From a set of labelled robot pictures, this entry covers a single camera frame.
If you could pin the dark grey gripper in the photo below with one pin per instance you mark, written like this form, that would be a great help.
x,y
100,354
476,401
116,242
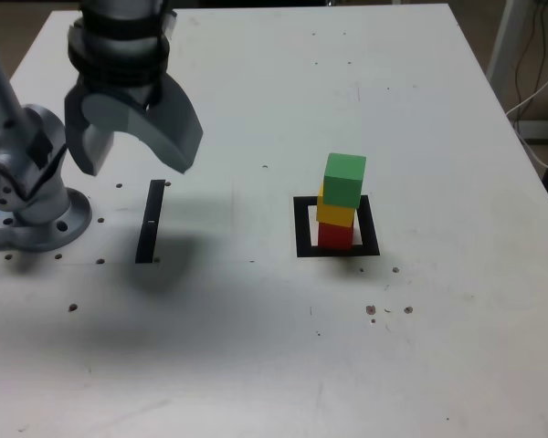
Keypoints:
x,y
123,90

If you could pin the green cube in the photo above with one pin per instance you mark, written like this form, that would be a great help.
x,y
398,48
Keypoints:
x,y
342,182

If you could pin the yellow cube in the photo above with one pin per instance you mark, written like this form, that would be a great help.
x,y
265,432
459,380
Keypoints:
x,y
333,215

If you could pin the red cube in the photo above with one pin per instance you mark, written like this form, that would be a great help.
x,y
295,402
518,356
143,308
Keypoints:
x,y
335,237

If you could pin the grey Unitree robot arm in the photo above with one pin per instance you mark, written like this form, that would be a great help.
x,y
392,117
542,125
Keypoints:
x,y
32,137

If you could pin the black tape square outline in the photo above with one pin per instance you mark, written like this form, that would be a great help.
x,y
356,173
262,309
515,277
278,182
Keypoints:
x,y
301,228

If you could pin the black tape strip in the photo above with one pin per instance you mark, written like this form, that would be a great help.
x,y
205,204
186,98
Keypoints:
x,y
148,237

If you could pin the white post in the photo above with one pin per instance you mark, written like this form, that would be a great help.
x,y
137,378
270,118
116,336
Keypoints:
x,y
507,45

